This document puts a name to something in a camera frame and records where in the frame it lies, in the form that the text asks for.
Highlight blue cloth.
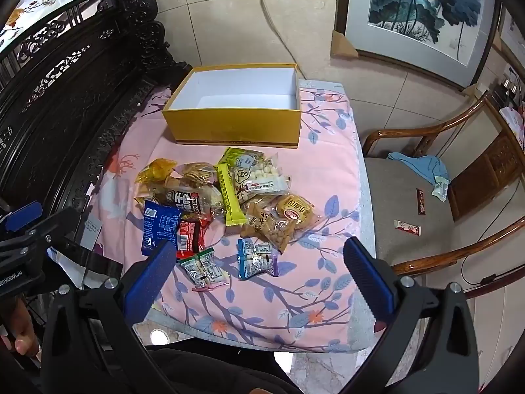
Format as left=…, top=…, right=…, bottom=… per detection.
left=388, top=152, right=452, bottom=192

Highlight person's left hand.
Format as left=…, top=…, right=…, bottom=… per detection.
left=0, top=295, right=42, bottom=357

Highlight framed lotus painting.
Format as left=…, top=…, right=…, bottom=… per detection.
left=334, top=0, right=503, bottom=89

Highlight blue purple candy packet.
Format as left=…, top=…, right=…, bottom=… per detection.
left=237, top=238, right=280, bottom=281

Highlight cardboard corner protector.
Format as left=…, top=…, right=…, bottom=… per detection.
left=463, top=84, right=490, bottom=100
left=330, top=31, right=360, bottom=58

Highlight dark brown snack packet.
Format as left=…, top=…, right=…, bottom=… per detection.
left=149, top=185, right=214, bottom=221

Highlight wooden armchair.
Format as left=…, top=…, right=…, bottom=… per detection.
left=361, top=89, right=525, bottom=297

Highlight white paper sheet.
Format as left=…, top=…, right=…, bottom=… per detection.
left=77, top=213, right=103, bottom=252

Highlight brown peanut snack packet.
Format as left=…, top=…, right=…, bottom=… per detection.
left=258, top=215, right=298, bottom=254

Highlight green pink candy packet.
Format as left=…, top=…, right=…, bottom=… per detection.
left=177, top=248, right=230, bottom=292

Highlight long yellow-green snack packet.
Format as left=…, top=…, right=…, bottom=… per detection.
left=216, top=163, right=247, bottom=227

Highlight blue snack packet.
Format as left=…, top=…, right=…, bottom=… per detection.
left=141, top=200, right=183, bottom=257

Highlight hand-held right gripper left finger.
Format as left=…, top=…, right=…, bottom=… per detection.
left=39, top=239, right=181, bottom=394

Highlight clear packet of white balls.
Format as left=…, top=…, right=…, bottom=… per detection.
left=234, top=154, right=292, bottom=202

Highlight dark carved wooden bench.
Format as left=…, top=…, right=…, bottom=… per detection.
left=0, top=0, right=194, bottom=257

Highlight red white candy packet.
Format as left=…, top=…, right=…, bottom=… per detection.
left=394, top=219, right=423, bottom=236

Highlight black floor cable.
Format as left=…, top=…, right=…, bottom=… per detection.
left=460, top=250, right=502, bottom=286

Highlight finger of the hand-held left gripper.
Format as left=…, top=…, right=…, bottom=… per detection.
left=0, top=200, right=44, bottom=239
left=24, top=206, right=84, bottom=252

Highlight yellow cardboard box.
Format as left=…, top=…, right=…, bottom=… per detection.
left=162, top=63, right=303, bottom=149

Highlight red snack packet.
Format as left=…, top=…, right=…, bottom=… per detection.
left=176, top=217, right=214, bottom=262

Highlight green white small packet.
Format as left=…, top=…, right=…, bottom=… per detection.
left=432, top=176, right=450, bottom=202

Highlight grey power cable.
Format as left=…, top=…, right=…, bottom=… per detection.
left=260, top=0, right=302, bottom=72

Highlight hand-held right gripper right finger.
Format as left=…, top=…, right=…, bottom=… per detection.
left=336, top=237, right=480, bottom=394

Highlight small bread packet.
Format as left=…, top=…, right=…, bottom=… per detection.
left=273, top=193, right=321, bottom=233

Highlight black chargers and cables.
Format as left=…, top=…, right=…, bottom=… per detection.
left=491, top=68, right=525, bottom=108

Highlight orange translucent snack packet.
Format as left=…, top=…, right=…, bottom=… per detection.
left=135, top=159, right=178, bottom=196

